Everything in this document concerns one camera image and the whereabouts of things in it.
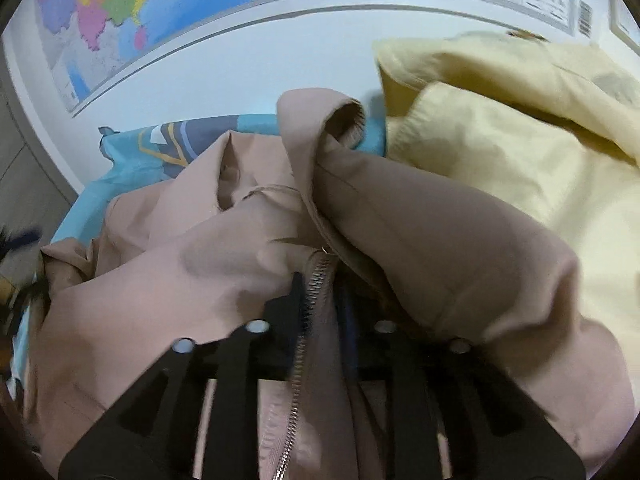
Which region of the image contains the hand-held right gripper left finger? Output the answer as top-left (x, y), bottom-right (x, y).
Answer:
top-left (57, 271), bottom-right (307, 480)

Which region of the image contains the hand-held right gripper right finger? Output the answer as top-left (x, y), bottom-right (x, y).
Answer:
top-left (332, 279), bottom-right (587, 480)

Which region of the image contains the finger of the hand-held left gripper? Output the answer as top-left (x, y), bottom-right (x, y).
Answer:
top-left (0, 225), bottom-right (43, 261)

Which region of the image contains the pink zip jacket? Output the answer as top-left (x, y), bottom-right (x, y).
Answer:
top-left (22, 87), bottom-right (638, 480)

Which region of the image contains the grey cabinet door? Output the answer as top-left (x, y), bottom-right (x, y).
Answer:
top-left (0, 75), bottom-right (87, 283)

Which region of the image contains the blue patterned bedsheet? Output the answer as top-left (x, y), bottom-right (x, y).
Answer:
top-left (10, 112), bottom-right (388, 391)

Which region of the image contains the pale yellow garment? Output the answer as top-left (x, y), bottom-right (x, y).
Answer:
top-left (372, 30), bottom-right (640, 396)

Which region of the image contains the colourful wall map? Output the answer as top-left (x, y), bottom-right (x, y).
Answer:
top-left (30, 0), bottom-right (597, 118)

